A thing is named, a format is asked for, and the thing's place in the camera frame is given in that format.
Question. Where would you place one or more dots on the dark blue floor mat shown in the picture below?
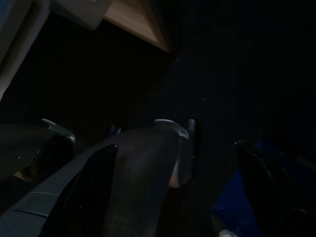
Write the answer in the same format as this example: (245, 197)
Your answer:
(209, 74)

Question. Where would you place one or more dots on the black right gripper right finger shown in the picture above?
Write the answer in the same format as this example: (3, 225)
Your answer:
(266, 192)

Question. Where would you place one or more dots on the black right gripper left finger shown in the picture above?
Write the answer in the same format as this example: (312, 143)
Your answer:
(81, 197)

